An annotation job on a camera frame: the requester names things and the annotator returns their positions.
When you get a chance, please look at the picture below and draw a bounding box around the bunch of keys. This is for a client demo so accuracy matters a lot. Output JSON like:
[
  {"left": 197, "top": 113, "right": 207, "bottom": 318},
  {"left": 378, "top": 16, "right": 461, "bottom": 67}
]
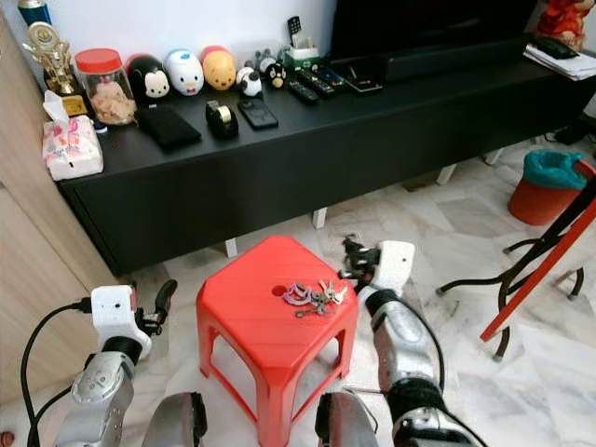
[{"left": 282, "top": 278, "right": 348, "bottom": 319}]

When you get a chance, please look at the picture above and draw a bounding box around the black low tv cabinet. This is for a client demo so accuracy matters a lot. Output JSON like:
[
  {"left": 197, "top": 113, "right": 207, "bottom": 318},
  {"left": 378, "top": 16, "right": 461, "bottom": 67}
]
[{"left": 58, "top": 51, "right": 596, "bottom": 276}]

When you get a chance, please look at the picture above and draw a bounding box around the red plastic stool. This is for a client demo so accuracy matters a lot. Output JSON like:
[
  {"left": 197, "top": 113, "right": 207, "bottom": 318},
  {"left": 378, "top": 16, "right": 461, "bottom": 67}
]
[{"left": 196, "top": 235, "right": 359, "bottom": 447}]

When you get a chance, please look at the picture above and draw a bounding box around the robot left leg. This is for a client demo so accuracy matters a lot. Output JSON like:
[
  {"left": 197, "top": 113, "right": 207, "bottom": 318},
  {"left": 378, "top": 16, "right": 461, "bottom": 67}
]
[{"left": 144, "top": 392, "right": 208, "bottom": 447}]

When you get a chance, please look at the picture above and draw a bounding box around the robot leg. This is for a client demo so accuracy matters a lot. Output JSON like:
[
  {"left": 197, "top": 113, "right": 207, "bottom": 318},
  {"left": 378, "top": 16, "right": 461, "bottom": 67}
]
[
  {"left": 144, "top": 392, "right": 208, "bottom": 447},
  {"left": 315, "top": 392, "right": 383, "bottom": 447}
]

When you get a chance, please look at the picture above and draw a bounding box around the light wooden cupboard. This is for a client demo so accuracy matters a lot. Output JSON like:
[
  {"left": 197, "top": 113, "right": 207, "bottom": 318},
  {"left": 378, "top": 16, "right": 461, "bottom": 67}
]
[{"left": 0, "top": 0, "right": 127, "bottom": 401}]

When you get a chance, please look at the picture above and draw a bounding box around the robot right leg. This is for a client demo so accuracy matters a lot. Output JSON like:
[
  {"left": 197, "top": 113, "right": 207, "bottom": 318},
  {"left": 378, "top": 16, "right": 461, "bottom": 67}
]
[{"left": 315, "top": 392, "right": 383, "bottom": 447}]

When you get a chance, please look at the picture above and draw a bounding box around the black remote control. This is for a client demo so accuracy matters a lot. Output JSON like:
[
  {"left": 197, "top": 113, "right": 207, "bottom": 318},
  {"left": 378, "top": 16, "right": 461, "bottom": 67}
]
[
  {"left": 287, "top": 79, "right": 320, "bottom": 105},
  {"left": 304, "top": 69, "right": 343, "bottom": 98}
]

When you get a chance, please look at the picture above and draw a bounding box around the black smartphone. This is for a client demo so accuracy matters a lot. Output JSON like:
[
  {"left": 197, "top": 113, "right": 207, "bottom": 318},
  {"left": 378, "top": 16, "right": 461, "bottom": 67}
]
[{"left": 237, "top": 98, "right": 279, "bottom": 130}]

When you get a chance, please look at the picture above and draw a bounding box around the flat black device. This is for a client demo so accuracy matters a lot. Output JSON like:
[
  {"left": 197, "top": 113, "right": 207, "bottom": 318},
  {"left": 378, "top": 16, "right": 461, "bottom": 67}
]
[{"left": 343, "top": 61, "right": 385, "bottom": 94}]

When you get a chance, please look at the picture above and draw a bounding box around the black wallet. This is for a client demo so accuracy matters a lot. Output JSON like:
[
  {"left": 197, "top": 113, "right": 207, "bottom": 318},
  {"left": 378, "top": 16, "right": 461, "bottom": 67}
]
[{"left": 136, "top": 105, "right": 202, "bottom": 153}]

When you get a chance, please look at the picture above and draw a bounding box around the pink white tissue pack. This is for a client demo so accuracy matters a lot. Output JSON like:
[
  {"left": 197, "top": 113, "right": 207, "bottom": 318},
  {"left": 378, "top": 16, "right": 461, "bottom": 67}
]
[{"left": 42, "top": 90, "right": 104, "bottom": 182}]

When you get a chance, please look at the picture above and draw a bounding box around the black tape dispenser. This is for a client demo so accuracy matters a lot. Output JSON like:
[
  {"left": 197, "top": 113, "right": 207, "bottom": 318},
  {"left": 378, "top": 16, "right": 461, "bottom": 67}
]
[{"left": 206, "top": 100, "right": 240, "bottom": 141}]

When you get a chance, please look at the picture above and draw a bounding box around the red waste bin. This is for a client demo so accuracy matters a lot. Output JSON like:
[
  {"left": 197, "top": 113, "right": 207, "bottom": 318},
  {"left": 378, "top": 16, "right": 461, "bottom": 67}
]
[{"left": 508, "top": 149, "right": 592, "bottom": 227}]

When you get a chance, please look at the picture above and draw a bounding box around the small grey black plush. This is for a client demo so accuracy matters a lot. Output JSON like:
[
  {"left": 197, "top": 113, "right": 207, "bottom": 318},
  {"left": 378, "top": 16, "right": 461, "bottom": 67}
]
[{"left": 253, "top": 48, "right": 288, "bottom": 89}]

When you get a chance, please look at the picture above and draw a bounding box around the small black white plush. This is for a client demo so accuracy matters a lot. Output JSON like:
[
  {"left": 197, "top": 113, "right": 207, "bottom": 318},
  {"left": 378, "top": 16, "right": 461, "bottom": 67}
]
[{"left": 236, "top": 67, "right": 264, "bottom": 98}]

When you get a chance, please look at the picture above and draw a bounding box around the green remote holder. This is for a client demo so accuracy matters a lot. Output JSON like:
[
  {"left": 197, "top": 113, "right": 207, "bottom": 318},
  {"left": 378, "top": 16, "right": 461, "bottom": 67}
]
[{"left": 284, "top": 45, "right": 322, "bottom": 70}]

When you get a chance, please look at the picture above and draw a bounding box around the green bin liner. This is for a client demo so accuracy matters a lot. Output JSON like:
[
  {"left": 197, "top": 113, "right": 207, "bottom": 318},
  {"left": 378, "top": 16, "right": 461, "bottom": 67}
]
[{"left": 522, "top": 148, "right": 592, "bottom": 191}]

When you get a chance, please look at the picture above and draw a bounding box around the black soundbar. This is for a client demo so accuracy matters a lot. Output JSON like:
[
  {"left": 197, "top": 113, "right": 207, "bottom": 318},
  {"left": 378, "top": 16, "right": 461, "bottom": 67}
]
[{"left": 372, "top": 35, "right": 536, "bottom": 83}]

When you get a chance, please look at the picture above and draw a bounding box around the clear jar red lid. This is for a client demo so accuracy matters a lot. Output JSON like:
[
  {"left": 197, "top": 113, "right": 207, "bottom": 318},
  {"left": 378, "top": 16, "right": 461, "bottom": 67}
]
[{"left": 74, "top": 47, "right": 139, "bottom": 127}]

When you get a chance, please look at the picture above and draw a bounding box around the black mouse plush toy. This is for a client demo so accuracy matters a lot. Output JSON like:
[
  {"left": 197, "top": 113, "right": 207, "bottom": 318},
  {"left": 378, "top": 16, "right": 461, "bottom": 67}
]
[{"left": 127, "top": 54, "right": 172, "bottom": 102}]

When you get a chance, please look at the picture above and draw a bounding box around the yellow bear plush toy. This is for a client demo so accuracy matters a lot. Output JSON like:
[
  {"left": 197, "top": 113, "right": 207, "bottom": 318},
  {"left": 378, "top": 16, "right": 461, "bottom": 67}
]
[{"left": 200, "top": 46, "right": 238, "bottom": 92}]

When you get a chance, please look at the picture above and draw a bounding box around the white duck plush toy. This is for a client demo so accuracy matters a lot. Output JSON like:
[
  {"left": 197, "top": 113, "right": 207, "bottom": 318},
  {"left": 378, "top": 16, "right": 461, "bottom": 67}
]
[{"left": 164, "top": 49, "right": 206, "bottom": 97}]

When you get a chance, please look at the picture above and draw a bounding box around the black television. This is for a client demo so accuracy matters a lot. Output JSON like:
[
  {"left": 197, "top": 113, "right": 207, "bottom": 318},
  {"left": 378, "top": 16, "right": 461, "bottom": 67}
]
[{"left": 329, "top": 0, "right": 543, "bottom": 59}]

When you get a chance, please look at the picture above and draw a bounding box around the gold trophy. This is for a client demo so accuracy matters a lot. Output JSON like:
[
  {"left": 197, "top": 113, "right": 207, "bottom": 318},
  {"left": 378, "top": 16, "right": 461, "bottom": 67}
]
[{"left": 26, "top": 21, "right": 89, "bottom": 117}]

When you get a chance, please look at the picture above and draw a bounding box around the stack of white papers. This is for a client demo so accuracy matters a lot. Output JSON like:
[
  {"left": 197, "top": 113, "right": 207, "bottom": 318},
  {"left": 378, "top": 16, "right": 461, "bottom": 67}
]
[{"left": 522, "top": 42, "right": 596, "bottom": 81}]

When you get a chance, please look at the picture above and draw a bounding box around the black case on papers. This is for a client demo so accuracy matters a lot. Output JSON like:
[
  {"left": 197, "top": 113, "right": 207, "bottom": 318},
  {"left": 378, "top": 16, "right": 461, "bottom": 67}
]
[{"left": 531, "top": 34, "right": 580, "bottom": 60}]

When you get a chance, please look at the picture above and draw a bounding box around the red figurine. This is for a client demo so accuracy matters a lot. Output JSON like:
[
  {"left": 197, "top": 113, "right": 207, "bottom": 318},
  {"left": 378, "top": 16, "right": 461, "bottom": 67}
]
[{"left": 538, "top": 0, "right": 596, "bottom": 49}]

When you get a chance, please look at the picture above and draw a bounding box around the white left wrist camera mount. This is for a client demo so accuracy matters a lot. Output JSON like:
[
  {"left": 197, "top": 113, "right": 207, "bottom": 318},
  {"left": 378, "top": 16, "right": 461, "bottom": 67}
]
[{"left": 91, "top": 285, "right": 152, "bottom": 359}]

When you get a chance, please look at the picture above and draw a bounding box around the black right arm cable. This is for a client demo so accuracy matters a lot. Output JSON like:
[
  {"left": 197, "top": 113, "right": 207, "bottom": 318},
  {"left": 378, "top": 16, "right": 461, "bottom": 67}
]
[{"left": 396, "top": 291, "right": 448, "bottom": 383}]

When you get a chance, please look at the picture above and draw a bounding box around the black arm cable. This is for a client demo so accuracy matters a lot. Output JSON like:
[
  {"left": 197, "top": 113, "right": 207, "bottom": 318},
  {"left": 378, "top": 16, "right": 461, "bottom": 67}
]
[
  {"left": 20, "top": 298, "right": 94, "bottom": 447},
  {"left": 396, "top": 291, "right": 448, "bottom": 383}
]

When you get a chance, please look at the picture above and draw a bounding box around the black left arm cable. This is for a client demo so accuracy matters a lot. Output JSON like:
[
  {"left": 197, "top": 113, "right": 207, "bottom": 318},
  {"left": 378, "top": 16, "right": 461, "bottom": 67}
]
[{"left": 20, "top": 298, "right": 94, "bottom": 447}]

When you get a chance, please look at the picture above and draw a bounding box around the red black folding frame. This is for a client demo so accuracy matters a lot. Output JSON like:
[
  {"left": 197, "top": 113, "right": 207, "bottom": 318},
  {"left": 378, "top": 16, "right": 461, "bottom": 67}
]
[{"left": 436, "top": 158, "right": 596, "bottom": 362}]

